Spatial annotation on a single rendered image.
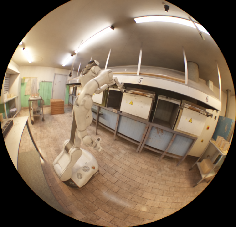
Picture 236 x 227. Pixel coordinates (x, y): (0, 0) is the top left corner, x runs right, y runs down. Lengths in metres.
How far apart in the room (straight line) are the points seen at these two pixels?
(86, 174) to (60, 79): 5.05
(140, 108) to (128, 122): 0.51
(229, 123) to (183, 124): 1.80
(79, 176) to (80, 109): 0.87
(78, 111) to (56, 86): 4.84
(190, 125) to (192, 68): 1.27
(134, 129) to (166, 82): 1.18
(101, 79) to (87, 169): 1.00
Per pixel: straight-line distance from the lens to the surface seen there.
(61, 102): 3.69
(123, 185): 1.36
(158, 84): 1.15
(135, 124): 1.64
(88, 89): 0.43
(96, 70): 0.66
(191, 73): 1.98
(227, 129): 2.72
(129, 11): 1.32
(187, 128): 1.48
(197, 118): 1.53
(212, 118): 2.69
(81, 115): 0.43
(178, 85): 1.20
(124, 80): 1.32
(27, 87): 5.35
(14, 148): 0.82
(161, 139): 1.66
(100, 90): 1.06
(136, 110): 1.37
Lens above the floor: 1.27
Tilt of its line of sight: 12 degrees down
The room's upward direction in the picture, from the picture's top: 11 degrees clockwise
